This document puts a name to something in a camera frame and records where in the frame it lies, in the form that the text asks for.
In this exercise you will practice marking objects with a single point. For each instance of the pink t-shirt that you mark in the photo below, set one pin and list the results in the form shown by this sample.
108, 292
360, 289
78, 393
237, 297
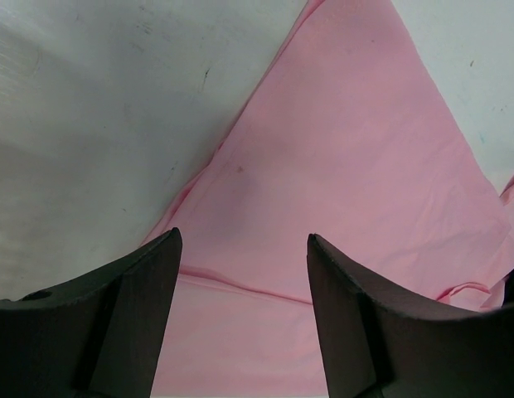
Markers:
347, 137

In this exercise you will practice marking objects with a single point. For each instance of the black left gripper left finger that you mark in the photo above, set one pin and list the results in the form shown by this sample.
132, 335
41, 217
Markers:
97, 335

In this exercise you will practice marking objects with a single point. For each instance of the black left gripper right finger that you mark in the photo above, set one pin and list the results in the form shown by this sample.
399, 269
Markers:
379, 339

